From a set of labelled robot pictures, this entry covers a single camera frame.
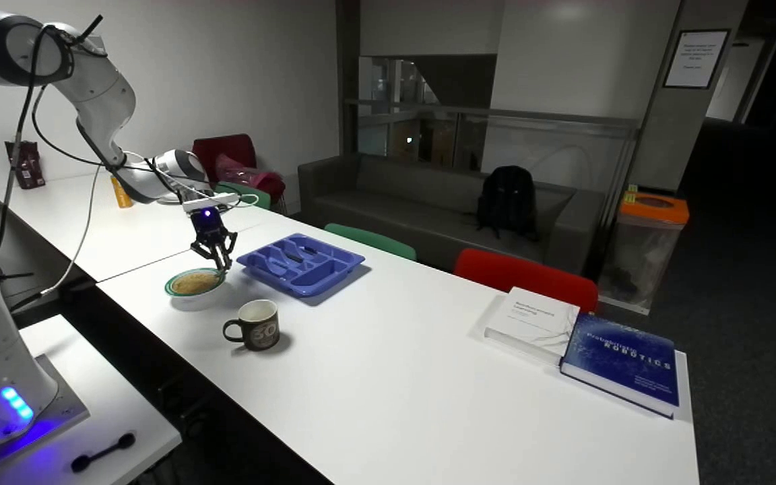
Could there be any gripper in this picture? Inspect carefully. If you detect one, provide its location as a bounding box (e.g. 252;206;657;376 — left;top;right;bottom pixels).
190;207;238;274

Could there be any green rimmed bowl with food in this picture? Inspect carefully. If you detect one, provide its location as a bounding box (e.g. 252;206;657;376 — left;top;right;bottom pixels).
164;267;228;311

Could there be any blue cutlery tray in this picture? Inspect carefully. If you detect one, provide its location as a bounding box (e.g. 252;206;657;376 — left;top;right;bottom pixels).
236;232;366;298

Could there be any green chair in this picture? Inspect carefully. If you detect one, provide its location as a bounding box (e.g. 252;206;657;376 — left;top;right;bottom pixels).
323;222;418;263
216;181;273;212

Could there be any pink bag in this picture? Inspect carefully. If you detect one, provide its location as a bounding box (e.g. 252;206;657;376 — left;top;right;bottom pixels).
215;153;287;201

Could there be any dark mug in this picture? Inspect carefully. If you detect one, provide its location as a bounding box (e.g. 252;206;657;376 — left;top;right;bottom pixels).
222;298;282;352

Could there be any dark red chair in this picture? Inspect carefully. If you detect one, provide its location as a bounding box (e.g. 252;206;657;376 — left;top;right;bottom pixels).
191;133;258;184

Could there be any orange bottle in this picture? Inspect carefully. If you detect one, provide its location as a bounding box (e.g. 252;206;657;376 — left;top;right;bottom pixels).
110;176;134;209

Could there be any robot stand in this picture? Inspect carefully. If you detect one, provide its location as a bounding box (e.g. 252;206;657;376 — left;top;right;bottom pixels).
0;315;183;485

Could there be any grey sofa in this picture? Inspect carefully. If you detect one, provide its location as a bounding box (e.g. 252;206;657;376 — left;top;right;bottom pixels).
297;153;606;275

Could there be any dark red packet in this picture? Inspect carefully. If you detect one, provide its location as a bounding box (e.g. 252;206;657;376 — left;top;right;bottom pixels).
4;139;46;190

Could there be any black tool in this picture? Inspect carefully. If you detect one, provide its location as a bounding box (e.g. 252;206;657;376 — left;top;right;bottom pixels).
70;432;137;474

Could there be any black backpack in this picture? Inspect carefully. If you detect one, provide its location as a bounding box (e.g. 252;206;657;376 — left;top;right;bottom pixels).
475;164;541;243

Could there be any white book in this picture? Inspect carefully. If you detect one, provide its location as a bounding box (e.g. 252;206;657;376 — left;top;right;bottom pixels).
483;286;581;365

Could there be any glass railing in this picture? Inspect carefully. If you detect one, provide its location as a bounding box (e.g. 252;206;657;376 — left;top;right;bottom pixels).
344;99;639;203

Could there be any blue book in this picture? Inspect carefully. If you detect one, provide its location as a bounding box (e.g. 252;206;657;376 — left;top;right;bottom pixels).
559;313;680;420

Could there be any bin with orange lid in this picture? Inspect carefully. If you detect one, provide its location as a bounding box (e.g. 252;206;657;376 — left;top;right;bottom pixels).
597;191;690;316

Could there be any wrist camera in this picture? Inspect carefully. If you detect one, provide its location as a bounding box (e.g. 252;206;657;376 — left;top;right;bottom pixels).
182;193;241;214

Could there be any framed wall notice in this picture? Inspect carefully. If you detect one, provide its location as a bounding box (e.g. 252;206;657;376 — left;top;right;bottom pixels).
662;28;732;90

